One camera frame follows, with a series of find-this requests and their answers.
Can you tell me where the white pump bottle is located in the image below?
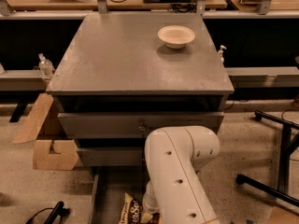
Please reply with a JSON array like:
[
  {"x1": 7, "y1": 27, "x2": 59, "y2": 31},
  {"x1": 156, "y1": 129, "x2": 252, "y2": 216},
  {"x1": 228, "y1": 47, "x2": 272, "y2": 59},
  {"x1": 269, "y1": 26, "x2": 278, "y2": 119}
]
[{"x1": 218, "y1": 45, "x2": 227, "y2": 63}]

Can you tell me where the black chair base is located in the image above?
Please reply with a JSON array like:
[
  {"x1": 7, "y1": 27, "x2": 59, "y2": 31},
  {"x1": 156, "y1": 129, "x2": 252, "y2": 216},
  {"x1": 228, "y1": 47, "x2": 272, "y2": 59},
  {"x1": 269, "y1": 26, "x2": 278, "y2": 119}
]
[{"x1": 235, "y1": 110, "x2": 299, "y2": 207}]

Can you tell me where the grey middle drawer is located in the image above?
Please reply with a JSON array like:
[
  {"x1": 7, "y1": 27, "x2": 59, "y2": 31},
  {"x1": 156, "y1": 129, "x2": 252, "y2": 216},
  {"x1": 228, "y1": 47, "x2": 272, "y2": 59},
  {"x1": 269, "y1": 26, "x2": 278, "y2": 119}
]
[{"x1": 76, "y1": 147, "x2": 208, "y2": 167}]

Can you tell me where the brown cardboard box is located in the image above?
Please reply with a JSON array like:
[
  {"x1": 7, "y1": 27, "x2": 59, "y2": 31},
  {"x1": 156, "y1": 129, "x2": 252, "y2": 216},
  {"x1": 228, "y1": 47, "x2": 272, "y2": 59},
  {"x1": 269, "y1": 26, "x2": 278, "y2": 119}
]
[{"x1": 13, "y1": 93, "x2": 79, "y2": 171}]

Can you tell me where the grey top drawer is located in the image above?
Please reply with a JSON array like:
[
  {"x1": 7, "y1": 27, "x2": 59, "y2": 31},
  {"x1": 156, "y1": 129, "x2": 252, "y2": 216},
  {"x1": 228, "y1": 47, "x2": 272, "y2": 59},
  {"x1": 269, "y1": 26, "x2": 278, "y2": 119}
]
[{"x1": 58, "y1": 112, "x2": 224, "y2": 139}]

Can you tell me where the cardboard piece bottom right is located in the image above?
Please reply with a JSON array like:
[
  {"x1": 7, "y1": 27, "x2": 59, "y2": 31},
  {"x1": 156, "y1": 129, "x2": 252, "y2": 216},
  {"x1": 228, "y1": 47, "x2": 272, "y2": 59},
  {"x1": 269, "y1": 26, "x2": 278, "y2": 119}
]
[{"x1": 268, "y1": 207, "x2": 299, "y2": 224}]

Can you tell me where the clear plastic bottle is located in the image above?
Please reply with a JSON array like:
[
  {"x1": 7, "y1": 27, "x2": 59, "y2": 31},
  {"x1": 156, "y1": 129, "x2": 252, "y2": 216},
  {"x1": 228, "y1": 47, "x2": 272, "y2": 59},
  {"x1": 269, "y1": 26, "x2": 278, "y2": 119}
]
[{"x1": 38, "y1": 53, "x2": 54, "y2": 77}]

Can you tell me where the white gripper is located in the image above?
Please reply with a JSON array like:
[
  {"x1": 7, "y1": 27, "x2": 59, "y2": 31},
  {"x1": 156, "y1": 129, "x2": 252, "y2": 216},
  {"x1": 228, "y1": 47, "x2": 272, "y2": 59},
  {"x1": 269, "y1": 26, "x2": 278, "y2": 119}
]
[{"x1": 142, "y1": 181, "x2": 159, "y2": 214}]

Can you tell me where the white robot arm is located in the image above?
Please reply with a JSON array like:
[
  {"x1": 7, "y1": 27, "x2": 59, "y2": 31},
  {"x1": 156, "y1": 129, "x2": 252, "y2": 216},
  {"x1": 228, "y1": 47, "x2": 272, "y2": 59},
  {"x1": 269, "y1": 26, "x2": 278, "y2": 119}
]
[{"x1": 143, "y1": 126, "x2": 220, "y2": 224}]

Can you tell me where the grey open bottom drawer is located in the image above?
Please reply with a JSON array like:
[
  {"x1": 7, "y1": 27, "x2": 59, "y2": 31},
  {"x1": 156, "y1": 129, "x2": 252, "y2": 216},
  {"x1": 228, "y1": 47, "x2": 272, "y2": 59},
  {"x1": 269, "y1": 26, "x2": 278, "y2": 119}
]
[{"x1": 88, "y1": 165, "x2": 201, "y2": 224}]

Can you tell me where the brown chip bag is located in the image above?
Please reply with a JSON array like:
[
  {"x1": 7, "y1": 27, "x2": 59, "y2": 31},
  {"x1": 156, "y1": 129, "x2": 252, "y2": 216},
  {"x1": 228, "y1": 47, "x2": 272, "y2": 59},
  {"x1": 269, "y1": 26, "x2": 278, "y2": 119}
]
[{"x1": 119, "y1": 193, "x2": 163, "y2": 224}]

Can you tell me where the white bowl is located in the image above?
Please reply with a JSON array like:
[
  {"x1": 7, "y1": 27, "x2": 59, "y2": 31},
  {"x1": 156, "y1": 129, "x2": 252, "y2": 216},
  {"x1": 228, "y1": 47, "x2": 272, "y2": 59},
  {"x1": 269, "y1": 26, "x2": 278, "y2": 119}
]
[{"x1": 158, "y1": 25, "x2": 195, "y2": 49}]

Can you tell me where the black cable on floor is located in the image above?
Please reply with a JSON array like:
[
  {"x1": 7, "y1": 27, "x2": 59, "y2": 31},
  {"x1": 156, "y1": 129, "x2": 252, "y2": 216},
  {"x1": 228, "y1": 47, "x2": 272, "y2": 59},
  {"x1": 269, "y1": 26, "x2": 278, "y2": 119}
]
[{"x1": 25, "y1": 201, "x2": 71, "y2": 224}]

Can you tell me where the grey drawer cabinet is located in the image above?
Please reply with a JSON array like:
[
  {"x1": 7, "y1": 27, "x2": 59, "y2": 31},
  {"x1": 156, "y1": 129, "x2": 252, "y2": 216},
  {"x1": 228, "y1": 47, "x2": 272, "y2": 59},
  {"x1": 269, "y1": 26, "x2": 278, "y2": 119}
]
[{"x1": 45, "y1": 12, "x2": 235, "y2": 179}]

